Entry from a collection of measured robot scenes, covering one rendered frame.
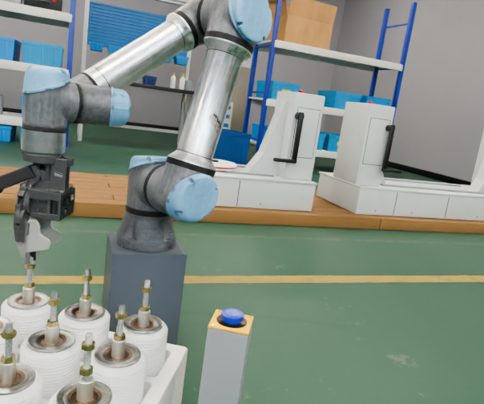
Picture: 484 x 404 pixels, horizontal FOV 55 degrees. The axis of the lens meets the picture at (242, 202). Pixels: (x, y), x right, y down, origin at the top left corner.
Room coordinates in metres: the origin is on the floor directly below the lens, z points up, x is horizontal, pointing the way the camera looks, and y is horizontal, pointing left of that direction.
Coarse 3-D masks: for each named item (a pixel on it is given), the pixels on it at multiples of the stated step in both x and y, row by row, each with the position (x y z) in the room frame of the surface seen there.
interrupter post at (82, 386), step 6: (78, 378) 0.59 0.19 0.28; (90, 378) 0.59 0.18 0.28; (78, 384) 0.58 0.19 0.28; (84, 384) 0.58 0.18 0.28; (90, 384) 0.58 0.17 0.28; (78, 390) 0.58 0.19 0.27; (84, 390) 0.58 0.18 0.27; (90, 390) 0.58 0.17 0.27; (78, 396) 0.58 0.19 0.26; (84, 396) 0.58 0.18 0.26; (90, 396) 0.58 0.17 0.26
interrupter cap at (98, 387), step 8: (72, 384) 0.61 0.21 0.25; (96, 384) 0.62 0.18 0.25; (104, 384) 0.62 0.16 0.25; (64, 392) 0.59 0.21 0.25; (72, 392) 0.59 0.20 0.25; (96, 392) 0.60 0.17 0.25; (104, 392) 0.60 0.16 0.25; (56, 400) 0.57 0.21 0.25; (64, 400) 0.57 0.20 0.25; (72, 400) 0.58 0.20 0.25; (96, 400) 0.58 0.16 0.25; (104, 400) 0.58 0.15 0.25
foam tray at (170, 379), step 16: (112, 336) 0.89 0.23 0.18; (176, 352) 0.86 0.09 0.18; (176, 368) 0.81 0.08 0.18; (144, 384) 0.75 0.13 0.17; (160, 384) 0.75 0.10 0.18; (176, 384) 0.82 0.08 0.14; (48, 400) 0.67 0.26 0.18; (144, 400) 0.70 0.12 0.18; (160, 400) 0.71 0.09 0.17; (176, 400) 0.84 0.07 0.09
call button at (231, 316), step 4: (228, 308) 0.78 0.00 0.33; (224, 312) 0.76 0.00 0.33; (228, 312) 0.76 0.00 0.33; (232, 312) 0.76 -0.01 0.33; (236, 312) 0.76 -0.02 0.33; (240, 312) 0.77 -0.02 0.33; (224, 316) 0.75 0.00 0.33; (228, 316) 0.74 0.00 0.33; (232, 316) 0.75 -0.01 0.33; (236, 316) 0.75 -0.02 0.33; (240, 316) 0.75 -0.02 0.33; (224, 320) 0.75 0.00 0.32; (228, 320) 0.74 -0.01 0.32; (232, 320) 0.74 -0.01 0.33; (236, 320) 0.74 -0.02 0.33; (240, 320) 0.75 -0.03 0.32; (232, 324) 0.74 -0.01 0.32; (236, 324) 0.75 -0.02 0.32
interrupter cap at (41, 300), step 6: (18, 294) 0.87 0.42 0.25; (36, 294) 0.88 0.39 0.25; (42, 294) 0.88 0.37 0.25; (12, 300) 0.84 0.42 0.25; (18, 300) 0.85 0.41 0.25; (36, 300) 0.86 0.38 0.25; (42, 300) 0.86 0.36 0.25; (12, 306) 0.82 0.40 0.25; (18, 306) 0.82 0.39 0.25; (24, 306) 0.82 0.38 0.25; (30, 306) 0.83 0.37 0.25; (36, 306) 0.83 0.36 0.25; (42, 306) 0.84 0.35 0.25
